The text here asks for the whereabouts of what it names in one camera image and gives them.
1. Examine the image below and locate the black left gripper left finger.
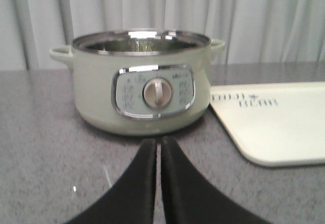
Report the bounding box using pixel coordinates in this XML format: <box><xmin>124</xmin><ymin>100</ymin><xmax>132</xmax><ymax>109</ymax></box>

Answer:
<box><xmin>68</xmin><ymin>139</ymin><xmax>157</xmax><ymax>223</ymax></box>

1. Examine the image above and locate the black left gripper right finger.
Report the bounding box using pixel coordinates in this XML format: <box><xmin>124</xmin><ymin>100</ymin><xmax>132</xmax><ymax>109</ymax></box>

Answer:
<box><xmin>161</xmin><ymin>137</ymin><xmax>267</xmax><ymax>223</ymax></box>

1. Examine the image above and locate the cream bear serving tray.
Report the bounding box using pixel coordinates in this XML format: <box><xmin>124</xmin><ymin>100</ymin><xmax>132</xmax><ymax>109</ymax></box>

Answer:
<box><xmin>210</xmin><ymin>82</ymin><xmax>324</xmax><ymax>167</ymax></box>

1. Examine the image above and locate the light green electric cooking pot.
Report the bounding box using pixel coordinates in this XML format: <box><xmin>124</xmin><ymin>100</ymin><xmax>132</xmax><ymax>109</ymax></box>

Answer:
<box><xmin>49</xmin><ymin>29</ymin><xmax>225</xmax><ymax>136</ymax></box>

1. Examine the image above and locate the white pleated curtain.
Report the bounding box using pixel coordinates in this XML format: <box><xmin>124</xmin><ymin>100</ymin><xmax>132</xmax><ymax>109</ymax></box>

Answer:
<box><xmin>1</xmin><ymin>0</ymin><xmax>324</xmax><ymax>71</ymax></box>

